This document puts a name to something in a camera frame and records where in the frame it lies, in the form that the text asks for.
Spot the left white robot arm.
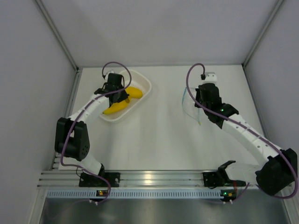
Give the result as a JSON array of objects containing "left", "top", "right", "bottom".
[{"left": 55, "top": 73, "right": 129, "bottom": 186}]

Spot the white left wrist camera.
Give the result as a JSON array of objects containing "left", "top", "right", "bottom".
[{"left": 102, "top": 70, "right": 114, "bottom": 79}]

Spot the aluminium mounting rail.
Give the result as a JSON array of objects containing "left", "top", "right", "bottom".
[{"left": 37, "top": 169, "right": 236, "bottom": 189}]

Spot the white perforated plastic basket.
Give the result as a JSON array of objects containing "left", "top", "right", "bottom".
[{"left": 99, "top": 70, "right": 152, "bottom": 123}]

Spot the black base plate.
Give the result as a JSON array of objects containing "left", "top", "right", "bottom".
[
  {"left": 79, "top": 172, "right": 120, "bottom": 188},
  {"left": 203, "top": 171, "right": 232, "bottom": 188}
]

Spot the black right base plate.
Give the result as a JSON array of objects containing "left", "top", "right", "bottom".
[{"left": 203, "top": 171, "right": 232, "bottom": 188}]

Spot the yellow fake banana bunch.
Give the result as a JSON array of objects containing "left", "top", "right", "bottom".
[{"left": 103, "top": 86, "right": 143, "bottom": 115}]

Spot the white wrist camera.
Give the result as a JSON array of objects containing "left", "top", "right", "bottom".
[
  {"left": 200, "top": 72, "right": 217, "bottom": 85},
  {"left": 102, "top": 70, "right": 114, "bottom": 79}
]

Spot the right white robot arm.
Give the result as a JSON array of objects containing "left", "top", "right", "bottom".
[{"left": 196, "top": 83, "right": 299, "bottom": 196}]

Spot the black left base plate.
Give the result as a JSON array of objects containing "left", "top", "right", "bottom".
[{"left": 79, "top": 172, "right": 120, "bottom": 188}]

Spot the white slotted cable duct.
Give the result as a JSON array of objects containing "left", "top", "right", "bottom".
[{"left": 47, "top": 189, "right": 235, "bottom": 199}]

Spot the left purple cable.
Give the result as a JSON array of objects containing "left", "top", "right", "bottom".
[{"left": 60, "top": 61, "right": 133, "bottom": 206}]

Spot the clear zip top bag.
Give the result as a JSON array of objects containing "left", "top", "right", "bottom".
[{"left": 181, "top": 87, "right": 201, "bottom": 125}]

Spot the purple cable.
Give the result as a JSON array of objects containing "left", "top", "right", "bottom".
[
  {"left": 186, "top": 63, "right": 299, "bottom": 205},
  {"left": 60, "top": 61, "right": 133, "bottom": 206}
]

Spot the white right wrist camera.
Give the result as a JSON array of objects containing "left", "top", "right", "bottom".
[{"left": 200, "top": 72, "right": 217, "bottom": 85}]

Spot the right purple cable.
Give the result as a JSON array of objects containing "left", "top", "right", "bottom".
[{"left": 186, "top": 63, "right": 299, "bottom": 205}]

